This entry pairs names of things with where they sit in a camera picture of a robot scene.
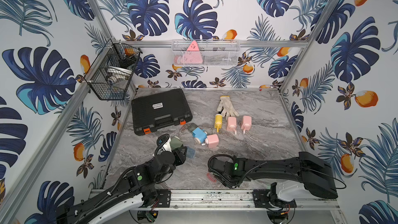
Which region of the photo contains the pink pencil sharpener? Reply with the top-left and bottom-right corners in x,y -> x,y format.
227,117 -> 237,135
241,116 -> 252,134
202,134 -> 219,149

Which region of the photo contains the yellow pencil sharpener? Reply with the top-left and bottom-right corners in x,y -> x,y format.
214,114 -> 223,133

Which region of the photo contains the blue clear sharpener tray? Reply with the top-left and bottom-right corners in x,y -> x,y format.
186,147 -> 195,159

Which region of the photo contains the pink clear sharpener tray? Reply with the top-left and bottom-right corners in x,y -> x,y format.
207,173 -> 217,183

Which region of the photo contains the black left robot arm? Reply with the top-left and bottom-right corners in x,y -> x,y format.
56,134 -> 187,224

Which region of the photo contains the black plastic tool case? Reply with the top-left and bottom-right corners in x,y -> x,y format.
131,89 -> 193,136

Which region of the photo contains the pink triangular object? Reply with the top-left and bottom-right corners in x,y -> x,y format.
182,40 -> 204,65

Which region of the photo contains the black wire basket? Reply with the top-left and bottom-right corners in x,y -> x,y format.
84,39 -> 143,101

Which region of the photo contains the blue pencil sharpener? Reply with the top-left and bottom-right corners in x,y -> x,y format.
192,127 -> 207,145

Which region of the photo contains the grey clear sharpener tray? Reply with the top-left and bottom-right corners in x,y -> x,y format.
187,123 -> 198,133

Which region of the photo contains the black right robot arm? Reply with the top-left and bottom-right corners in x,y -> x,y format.
207,151 -> 338,199

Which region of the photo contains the clear wall-mounted shelf bin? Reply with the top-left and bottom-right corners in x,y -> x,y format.
171,39 -> 240,66

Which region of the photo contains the white knit work glove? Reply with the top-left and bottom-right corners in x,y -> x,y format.
217,95 -> 239,120

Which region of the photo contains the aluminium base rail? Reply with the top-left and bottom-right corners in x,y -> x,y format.
86,188 -> 340,211

